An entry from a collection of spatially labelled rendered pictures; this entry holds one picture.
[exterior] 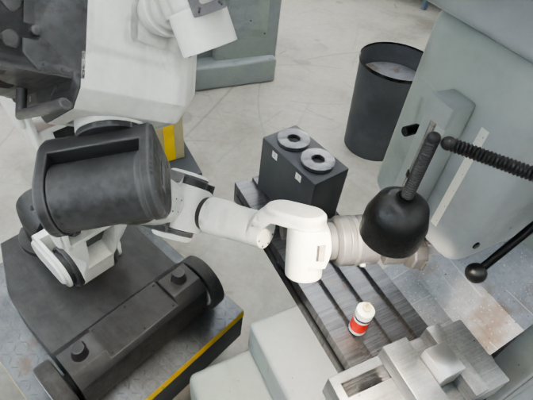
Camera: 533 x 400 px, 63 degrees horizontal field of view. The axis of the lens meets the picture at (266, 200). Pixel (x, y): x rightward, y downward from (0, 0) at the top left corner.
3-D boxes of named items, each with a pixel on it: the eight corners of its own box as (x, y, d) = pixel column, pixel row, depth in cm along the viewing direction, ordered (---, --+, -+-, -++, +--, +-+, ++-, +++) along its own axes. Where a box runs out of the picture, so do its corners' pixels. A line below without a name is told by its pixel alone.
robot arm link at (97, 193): (94, 232, 65) (50, 233, 51) (86, 173, 65) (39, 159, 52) (171, 219, 65) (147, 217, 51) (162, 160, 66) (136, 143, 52)
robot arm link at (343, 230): (362, 227, 70) (294, 230, 68) (355, 284, 74) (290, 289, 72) (339, 201, 80) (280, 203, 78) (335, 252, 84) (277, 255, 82)
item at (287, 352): (310, 478, 97) (320, 463, 88) (245, 343, 117) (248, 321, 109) (470, 383, 115) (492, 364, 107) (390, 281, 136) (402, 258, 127)
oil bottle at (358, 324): (354, 339, 99) (367, 314, 92) (345, 324, 102) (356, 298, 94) (369, 332, 101) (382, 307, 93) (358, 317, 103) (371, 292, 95)
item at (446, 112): (397, 228, 65) (453, 109, 50) (381, 209, 67) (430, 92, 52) (417, 221, 67) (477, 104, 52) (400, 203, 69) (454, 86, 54)
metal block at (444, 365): (433, 390, 85) (445, 378, 81) (414, 363, 88) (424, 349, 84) (453, 380, 87) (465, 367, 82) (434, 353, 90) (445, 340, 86)
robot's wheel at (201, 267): (178, 285, 163) (174, 252, 149) (188, 277, 166) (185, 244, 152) (214, 319, 155) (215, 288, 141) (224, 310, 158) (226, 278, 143)
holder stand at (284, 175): (303, 233, 120) (316, 181, 106) (256, 186, 132) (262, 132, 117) (335, 216, 126) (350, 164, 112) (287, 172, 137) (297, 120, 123)
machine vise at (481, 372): (360, 467, 81) (376, 449, 73) (320, 390, 90) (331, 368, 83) (495, 393, 94) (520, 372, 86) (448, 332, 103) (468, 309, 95)
